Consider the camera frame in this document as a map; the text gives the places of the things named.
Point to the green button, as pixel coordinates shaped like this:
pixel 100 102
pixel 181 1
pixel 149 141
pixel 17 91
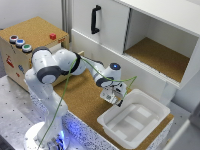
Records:
pixel 27 47

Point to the pink block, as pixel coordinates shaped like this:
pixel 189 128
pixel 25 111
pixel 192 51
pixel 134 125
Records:
pixel 52 36

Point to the wooden drawer box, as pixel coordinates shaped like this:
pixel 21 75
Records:
pixel 23 43

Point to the white plastic box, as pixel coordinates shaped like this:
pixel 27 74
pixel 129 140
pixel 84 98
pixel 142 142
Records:
pixel 135 118

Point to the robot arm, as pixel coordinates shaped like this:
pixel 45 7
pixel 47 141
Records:
pixel 45 66

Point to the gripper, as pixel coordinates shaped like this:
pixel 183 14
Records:
pixel 112 91

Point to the white sliding door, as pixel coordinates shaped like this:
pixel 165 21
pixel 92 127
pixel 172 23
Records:
pixel 110 23

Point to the red button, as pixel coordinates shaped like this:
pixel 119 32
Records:
pixel 13 38

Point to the blue button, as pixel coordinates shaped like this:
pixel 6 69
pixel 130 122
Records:
pixel 20 42

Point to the white cabinet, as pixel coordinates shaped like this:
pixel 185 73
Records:
pixel 160 50

